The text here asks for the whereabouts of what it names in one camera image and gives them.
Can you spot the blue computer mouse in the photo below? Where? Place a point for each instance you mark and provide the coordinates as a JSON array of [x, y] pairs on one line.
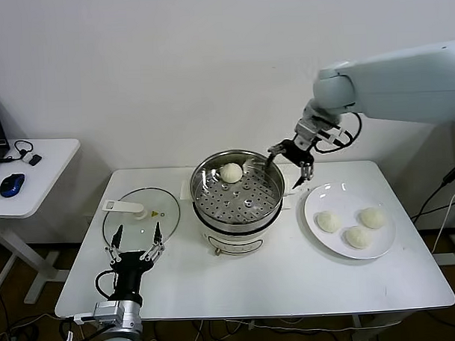
[[13, 184]]

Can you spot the white stand foot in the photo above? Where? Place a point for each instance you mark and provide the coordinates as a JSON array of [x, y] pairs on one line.
[[453, 258]]

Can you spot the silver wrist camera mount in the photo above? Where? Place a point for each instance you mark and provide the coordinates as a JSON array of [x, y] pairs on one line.
[[310, 131], [107, 313]]

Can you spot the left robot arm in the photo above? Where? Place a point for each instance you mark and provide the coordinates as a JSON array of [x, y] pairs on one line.
[[121, 331]]

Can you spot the stainless steel steamer basket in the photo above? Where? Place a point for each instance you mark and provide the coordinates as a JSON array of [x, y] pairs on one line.
[[236, 204]]

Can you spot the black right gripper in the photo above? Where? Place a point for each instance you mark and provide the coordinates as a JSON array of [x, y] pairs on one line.
[[298, 151]]

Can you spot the white round plate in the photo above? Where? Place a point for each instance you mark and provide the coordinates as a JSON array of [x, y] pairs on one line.
[[379, 245]]

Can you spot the white steamed baozi bun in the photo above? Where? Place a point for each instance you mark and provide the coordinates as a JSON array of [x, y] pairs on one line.
[[358, 237], [231, 173], [329, 222], [372, 218]]

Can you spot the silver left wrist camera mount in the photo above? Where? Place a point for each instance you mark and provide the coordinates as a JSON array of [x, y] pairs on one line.
[[107, 313]]

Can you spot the white side table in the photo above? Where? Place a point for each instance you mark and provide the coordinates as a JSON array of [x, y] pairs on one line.
[[51, 165]]

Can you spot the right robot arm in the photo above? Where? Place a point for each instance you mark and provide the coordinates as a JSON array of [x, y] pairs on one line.
[[396, 86]]

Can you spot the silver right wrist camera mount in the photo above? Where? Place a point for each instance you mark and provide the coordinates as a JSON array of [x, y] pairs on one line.
[[310, 131]]

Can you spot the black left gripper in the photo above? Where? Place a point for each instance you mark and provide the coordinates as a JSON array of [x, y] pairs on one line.
[[130, 267]]

